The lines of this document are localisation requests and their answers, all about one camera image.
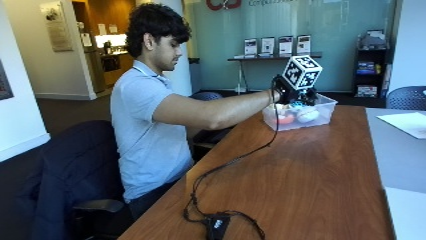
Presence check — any black hub box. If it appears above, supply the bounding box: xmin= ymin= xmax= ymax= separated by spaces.
xmin=202 ymin=214 xmax=233 ymax=240

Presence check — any the person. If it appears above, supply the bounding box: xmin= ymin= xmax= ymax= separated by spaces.
xmin=110 ymin=3 xmax=285 ymax=221

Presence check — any clear plastic bin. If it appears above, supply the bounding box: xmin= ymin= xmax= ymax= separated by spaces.
xmin=261 ymin=93 xmax=340 ymax=132

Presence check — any black magazine shelf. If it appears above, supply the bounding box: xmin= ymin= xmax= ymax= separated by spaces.
xmin=352 ymin=29 xmax=393 ymax=100

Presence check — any framed picture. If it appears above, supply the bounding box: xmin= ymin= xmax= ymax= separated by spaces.
xmin=0 ymin=59 xmax=15 ymax=101

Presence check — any red orange toy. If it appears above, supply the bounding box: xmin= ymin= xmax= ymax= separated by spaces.
xmin=276 ymin=113 xmax=297 ymax=126

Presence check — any white ball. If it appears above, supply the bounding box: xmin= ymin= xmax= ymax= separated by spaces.
xmin=296 ymin=106 xmax=321 ymax=124

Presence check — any black cable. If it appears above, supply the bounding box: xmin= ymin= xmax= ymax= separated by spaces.
xmin=183 ymin=78 xmax=283 ymax=225
xmin=228 ymin=209 xmax=268 ymax=240

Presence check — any black office chair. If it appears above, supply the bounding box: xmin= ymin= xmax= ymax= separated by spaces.
xmin=26 ymin=119 xmax=135 ymax=240

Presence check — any white paper sheet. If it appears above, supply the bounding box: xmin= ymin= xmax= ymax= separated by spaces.
xmin=376 ymin=111 xmax=426 ymax=140

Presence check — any dark console table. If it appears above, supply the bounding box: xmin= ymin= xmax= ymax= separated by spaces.
xmin=227 ymin=52 xmax=324 ymax=95

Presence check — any wall plaque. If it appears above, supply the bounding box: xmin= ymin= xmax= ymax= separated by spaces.
xmin=39 ymin=1 xmax=75 ymax=53

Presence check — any dark jacket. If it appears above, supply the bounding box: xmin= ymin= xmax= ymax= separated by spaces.
xmin=31 ymin=119 xmax=128 ymax=240

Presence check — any blue mesh chair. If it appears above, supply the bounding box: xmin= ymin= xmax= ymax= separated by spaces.
xmin=385 ymin=85 xmax=426 ymax=111
xmin=190 ymin=91 xmax=235 ymax=151

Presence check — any brochure stand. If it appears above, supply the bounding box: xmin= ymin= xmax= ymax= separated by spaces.
xmin=296 ymin=34 xmax=313 ymax=55
xmin=279 ymin=35 xmax=295 ymax=56
xmin=260 ymin=36 xmax=277 ymax=56
xmin=243 ymin=37 xmax=260 ymax=57

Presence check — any white cube with black markers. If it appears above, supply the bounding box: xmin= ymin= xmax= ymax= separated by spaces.
xmin=281 ymin=54 xmax=324 ymax=91

